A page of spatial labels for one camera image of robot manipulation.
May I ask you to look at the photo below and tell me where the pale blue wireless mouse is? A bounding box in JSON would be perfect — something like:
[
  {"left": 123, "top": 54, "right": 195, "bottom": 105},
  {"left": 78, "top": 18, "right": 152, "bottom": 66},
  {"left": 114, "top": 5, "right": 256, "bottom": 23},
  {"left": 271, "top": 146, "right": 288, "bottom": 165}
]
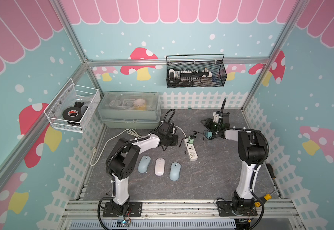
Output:
[{"left": 169, "top": 163, "right": 181, "bottom": 181}]

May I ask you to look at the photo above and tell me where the light blue wireless mouse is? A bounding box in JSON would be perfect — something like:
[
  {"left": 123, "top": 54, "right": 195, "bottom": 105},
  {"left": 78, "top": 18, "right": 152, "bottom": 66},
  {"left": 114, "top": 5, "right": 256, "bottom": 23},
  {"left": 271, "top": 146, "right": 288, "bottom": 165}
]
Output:
[{"left": 138, "top": 156, "right": 151, "bottom": 173}]

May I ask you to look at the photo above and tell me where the yellow handled screwdriver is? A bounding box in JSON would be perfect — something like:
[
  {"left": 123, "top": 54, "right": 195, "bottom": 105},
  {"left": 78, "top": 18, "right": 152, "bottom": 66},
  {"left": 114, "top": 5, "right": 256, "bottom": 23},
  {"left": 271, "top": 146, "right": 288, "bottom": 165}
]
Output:
[{"left": 255, "top": 193, "right": 274, "bottom": 208}]

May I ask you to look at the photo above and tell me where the white wire basket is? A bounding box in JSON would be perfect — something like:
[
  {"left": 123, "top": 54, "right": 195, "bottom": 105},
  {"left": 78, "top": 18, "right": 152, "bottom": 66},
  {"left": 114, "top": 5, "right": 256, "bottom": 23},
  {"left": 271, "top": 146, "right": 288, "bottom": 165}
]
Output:
[{"left": 44, "top": 79, "right": 101, "bottom": 133}]

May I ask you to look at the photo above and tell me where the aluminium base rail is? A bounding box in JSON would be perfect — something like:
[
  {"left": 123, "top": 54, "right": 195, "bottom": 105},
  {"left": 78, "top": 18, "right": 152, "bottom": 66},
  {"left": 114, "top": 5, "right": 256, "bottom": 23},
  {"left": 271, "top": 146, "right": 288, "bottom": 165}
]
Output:
[{"left": 58, "top": 199, "right": 305, "bottom": 230}]

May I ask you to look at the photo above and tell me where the teal USB charger plug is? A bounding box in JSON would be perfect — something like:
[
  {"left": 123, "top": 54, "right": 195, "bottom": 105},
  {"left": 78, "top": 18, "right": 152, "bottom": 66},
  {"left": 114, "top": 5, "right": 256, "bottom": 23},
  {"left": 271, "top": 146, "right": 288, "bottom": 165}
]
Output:
[{"left": 205, "top": 132, "right": 213, "bottom": 139}]

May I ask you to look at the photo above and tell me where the black wire mesh basket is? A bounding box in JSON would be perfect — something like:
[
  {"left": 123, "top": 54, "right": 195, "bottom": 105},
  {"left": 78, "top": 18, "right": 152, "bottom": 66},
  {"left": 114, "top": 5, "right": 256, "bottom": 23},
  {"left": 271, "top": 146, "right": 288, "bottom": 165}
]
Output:
[{"left": 166, "top": 54, "right": 227, "bottom": 88}]

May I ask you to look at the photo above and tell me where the white power cable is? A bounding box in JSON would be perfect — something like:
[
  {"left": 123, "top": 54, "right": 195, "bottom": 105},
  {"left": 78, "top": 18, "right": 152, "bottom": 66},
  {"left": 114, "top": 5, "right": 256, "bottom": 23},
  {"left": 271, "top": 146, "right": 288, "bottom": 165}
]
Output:
[{"left": 90, "top": 125, "right": 188, "bottom": 167}]

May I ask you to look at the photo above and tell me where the green USB charger plug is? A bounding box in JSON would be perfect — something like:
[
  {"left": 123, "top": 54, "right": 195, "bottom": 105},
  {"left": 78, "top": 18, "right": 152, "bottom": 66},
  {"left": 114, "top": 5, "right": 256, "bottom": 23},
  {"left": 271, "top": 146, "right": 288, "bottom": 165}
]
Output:
[{"left": 188, "top": 137, "right": 194, "bottom": 144}]

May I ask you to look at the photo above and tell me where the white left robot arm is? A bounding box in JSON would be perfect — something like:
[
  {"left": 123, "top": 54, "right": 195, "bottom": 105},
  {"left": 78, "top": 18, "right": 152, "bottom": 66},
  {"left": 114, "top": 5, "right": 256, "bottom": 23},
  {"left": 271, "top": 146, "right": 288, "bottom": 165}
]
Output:
[{"left": 106, "top": 122, "right": 178, "bottom": 216}]

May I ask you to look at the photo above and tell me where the black tape roll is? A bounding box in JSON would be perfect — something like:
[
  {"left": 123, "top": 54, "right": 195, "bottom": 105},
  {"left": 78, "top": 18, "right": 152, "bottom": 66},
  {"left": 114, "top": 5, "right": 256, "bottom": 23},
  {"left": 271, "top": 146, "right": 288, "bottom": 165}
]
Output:
[{"left": 62, "top": 107, "right": 82, "bottom": 122}]

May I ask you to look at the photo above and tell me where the white pink wireless mouse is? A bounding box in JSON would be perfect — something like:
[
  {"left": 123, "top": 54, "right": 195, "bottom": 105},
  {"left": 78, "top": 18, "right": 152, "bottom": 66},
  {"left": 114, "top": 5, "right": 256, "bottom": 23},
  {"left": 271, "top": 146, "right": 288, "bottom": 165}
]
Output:
[{"left": 155, "top": 158, "right": 165, "bottom": 176}]

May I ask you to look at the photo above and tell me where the green plastic storage box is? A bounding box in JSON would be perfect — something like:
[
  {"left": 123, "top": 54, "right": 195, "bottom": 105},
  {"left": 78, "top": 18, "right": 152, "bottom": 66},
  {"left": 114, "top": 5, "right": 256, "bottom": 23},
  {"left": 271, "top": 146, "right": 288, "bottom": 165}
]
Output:
[{"left": 97, "top": 92, "right": 161, "bottom": 130}]

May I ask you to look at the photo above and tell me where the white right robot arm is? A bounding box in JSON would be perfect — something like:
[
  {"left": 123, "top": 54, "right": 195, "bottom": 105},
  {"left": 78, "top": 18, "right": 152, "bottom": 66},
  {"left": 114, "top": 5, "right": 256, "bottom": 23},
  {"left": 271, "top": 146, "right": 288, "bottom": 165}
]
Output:
[{"left": 201, "top": 111, "right": 269, "bottom": 216}]

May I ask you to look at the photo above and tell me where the white power strip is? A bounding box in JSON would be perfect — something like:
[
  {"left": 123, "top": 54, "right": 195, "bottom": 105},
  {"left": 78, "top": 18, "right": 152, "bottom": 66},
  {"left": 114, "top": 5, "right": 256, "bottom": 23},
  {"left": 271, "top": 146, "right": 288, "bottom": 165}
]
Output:
[{"left": 184, "top": 138, "right": 198, "bottom": 162}]

